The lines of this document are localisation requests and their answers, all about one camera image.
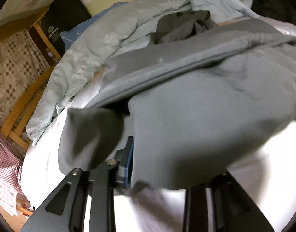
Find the black hanging garment bag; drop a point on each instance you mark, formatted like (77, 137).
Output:
(63, 16)

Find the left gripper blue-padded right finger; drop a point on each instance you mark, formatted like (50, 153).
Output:
(221, 204)

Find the blue pillow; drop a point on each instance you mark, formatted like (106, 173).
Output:
(69, 37)

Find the wooden bunk bed frame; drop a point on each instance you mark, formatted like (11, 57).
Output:
(15, 124)

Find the white bed sheet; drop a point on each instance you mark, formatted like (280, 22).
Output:
(41, 173)

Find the light blue duvet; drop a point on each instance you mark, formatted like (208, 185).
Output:
(124, 28)

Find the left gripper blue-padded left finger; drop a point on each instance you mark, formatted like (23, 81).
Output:
(64, 209)

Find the large grey black jacket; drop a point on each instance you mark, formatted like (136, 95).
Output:
(192, 105)

